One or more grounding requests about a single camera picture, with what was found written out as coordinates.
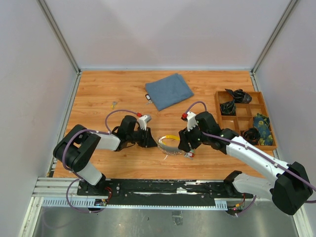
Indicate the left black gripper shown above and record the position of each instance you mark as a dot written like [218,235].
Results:
[148,140]

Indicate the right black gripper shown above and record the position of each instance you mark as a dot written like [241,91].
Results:
[185,138]

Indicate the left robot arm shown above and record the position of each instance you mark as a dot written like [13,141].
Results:
[77,147]

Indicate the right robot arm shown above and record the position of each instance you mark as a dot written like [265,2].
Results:
[286,185]

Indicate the dark rolled tie middle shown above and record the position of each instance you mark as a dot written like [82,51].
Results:
[228,108]

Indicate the dark rolled tie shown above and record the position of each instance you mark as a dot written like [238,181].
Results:
[251,135]
[240,96]
[228,108]

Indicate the folded blue cloth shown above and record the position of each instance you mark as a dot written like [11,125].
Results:
[168,91]

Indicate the wooden compartment tray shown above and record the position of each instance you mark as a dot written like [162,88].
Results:
[242,120]

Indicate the dark rolled tie bottom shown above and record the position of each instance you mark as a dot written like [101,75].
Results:
[251,135]

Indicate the dark rolled tie top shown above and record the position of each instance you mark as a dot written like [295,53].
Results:
[240,96]

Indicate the blue floral rolled tie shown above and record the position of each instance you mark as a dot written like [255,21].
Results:
[262,124]

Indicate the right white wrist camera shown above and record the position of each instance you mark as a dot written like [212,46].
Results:
[191,121]

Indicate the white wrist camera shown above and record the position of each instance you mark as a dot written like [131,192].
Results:
[143,121]
[191,121]

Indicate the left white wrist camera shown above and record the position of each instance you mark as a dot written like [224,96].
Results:
[143,121]

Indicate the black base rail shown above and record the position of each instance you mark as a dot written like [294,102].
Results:
[161,193]

